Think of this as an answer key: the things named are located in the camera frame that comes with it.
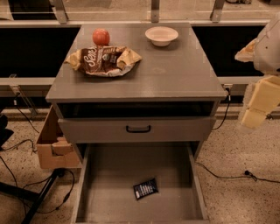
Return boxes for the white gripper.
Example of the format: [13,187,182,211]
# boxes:
[234,12,280,130]

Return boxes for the dark blue rxbar wrapper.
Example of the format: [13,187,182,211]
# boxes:
[133,178,158,200]

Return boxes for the closed grey top drawer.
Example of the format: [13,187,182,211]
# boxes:
[59,117,215,144]

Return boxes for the grey drawer cabinet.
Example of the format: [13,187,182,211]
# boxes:
[46,23,226,156]

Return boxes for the open grey middle drawer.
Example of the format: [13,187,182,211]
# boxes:
[71,143,210,224]

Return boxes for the white bowl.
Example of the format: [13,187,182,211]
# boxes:
[145,26,179,46]

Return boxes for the brown chip bag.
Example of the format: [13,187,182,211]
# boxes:
[65,45,142,77]

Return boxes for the red apple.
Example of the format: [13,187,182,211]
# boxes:
[92,28,110,46]

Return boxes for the cardboard box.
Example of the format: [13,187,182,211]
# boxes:
[36,107,81,169]

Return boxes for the black tripod stand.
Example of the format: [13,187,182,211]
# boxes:
[0,168,66,224]

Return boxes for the black hanging power cable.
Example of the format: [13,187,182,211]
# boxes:
[212,87,231,131]

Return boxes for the black floor cable right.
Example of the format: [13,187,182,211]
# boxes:
[195,161,280,185]

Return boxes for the black floor cable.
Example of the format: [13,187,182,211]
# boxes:
[195,161,280,185]
[0,138,75,215]

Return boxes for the black drawer handle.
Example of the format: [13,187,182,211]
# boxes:
[125,125,151,134]

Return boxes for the black floor cable left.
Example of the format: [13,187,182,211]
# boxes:
[0,138,75,215]

